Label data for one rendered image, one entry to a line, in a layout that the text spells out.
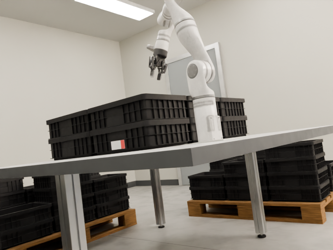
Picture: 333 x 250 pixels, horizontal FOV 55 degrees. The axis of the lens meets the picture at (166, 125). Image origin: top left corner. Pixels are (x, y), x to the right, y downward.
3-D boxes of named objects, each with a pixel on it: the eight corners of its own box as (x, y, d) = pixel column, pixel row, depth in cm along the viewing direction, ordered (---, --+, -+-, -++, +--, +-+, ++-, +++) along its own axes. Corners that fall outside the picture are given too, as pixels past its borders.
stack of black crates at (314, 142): (332, 194, 256) (323, 138, 258) (322, 202, 233) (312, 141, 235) (282, 194, 281) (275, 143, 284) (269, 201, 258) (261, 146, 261)
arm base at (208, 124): (225, 138, 128) (219, 96, 129) (209, 140, 122) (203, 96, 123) (209, 141, 135) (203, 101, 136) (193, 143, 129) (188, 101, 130)
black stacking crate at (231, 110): (248, 117, 197) (245, 99, 197) (223, 118, 174) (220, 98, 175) (195, 126, 222) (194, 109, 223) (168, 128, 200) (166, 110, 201)
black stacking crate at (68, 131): (133, 130, 177) (130, 110, 178) (88, 133, 155) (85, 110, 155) (90, 138, 203) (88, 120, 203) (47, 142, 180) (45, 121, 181)
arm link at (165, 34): (171, 45, 176) (156, 41, 176) (177, 19, 177) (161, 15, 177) (173, 41, 170) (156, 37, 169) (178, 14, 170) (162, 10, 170)
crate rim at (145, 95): (188, 100, 152) (187, 95, 152) (144, 98, 129) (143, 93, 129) (131, 113, 178) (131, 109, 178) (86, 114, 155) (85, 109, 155)
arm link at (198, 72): (198, 56, 124) (204, 99, 123) (214, 58, 130) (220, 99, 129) (182, 63, 131) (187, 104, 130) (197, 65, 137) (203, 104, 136)
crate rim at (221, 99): (246, 102, 197) (245, 98, 197) (221, 101, 175) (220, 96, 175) (194, 112, 223) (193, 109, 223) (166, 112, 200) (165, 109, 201)
